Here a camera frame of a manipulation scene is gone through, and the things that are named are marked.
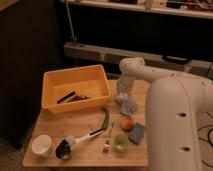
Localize light blue towel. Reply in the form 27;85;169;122
115;94;137;116

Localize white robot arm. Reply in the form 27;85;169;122
116;57;213;171

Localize small green cup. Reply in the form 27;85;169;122
114;134;128;152

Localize white paper cup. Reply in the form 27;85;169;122
31;135;52;157

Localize yellow plastic bin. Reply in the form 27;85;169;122
41;65;112;113

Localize peach fruit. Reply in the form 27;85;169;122
121;116;134;131

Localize green chili pepper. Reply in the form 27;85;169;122
102;108;109;130

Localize dark brown item in bin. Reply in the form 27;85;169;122
68;95;90;102

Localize blue sponge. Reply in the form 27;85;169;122
128;123;145;145

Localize black utensil in bin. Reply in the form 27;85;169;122
57;91;76;104

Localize metal fork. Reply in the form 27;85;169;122
102;121;114;153

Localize white shelf with items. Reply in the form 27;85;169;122
59;0;213;19

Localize metal vertical pole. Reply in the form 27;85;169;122
65;0;76;42

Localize grey metal rail base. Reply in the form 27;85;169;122
64;42;213;80

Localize black cables on floor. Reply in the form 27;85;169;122
196;113;213;168

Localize white handled dish brush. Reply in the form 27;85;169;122
55;129;104;160

